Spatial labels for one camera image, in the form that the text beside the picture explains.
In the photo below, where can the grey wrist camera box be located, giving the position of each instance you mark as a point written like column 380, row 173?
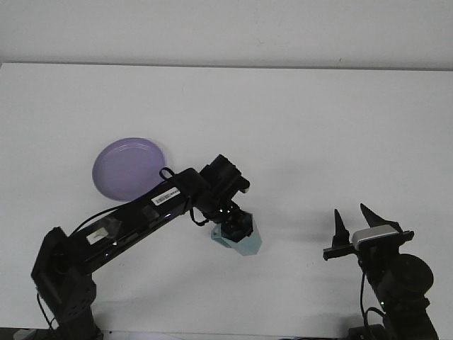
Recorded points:
column 244, row 189
column 373, row 235

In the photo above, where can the pale blue hexagonal cup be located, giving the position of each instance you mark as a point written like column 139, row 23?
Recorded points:
column 249, row 244

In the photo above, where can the pale purple round plate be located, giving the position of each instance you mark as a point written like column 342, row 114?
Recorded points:
column 124, row 170

